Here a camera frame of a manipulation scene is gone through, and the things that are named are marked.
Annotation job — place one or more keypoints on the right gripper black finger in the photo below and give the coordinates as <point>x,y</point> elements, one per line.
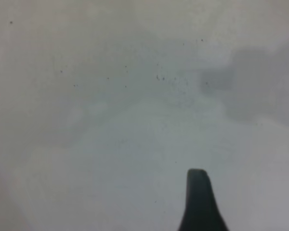
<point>200,204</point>

